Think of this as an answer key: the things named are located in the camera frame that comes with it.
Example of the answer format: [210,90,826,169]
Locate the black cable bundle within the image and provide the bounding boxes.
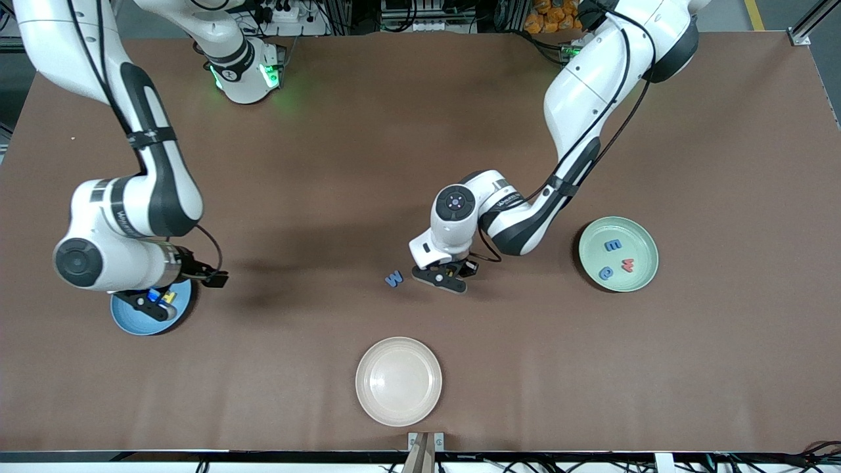
[795,439,841,470]

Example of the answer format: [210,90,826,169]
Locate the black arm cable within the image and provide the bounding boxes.
[476,0,658,263]
[66,0,224,273]

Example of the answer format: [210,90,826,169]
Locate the orange packaged items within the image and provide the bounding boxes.
[524,0,592,35]

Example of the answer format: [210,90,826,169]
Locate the aluminium frame profile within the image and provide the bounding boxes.
[788,0,841,47]

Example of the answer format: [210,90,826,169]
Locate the cream white round plate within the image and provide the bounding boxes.
[355,336,443,428]

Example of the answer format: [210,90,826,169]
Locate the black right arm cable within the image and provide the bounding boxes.
[66,0,224,273]

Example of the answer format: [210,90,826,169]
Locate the green round plate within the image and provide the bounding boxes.
[578,216,660,294]

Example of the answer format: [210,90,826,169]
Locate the blue round plate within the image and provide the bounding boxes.
[110,276,194,337]

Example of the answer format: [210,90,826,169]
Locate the metal table edge bracket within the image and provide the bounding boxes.
[407,431,445,473]

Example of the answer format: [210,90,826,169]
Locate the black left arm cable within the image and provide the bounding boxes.
[476,0,658,263]

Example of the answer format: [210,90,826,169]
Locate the white power strip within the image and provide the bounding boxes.
[260,0,309,26]
[380,0,477,34]

